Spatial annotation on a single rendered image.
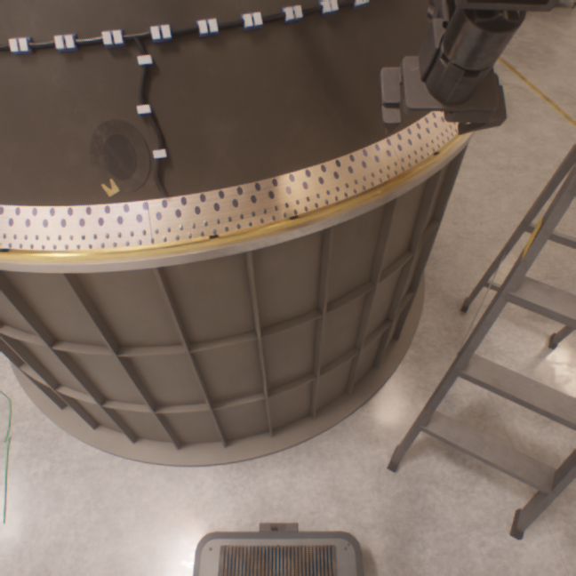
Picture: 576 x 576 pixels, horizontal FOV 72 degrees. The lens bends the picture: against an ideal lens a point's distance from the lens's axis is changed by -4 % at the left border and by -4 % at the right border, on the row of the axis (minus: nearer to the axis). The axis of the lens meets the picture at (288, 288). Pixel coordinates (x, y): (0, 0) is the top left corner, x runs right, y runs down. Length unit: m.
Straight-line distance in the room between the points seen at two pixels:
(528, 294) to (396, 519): 1.01
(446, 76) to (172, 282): 0.69
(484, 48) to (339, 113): 0.52
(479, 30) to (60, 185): 0.74
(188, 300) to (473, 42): 0.78
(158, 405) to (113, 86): 1.03
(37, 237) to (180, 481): 1.20
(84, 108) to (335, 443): 1.50
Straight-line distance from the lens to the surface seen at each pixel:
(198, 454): 1.83
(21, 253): 0.94
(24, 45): 0.90
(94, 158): 0.86
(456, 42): 0.45
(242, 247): 0.83
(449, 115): 0.52
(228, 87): 0.84
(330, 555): 1.48
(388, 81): 0.53
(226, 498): 1.79
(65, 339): 1.27
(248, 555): 1.49
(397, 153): 1.01
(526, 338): 2.36
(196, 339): 1.14
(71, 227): 0.90
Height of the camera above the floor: 1.73
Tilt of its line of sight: 50 degrees down
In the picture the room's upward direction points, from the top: 1 degrees counter-clockwise
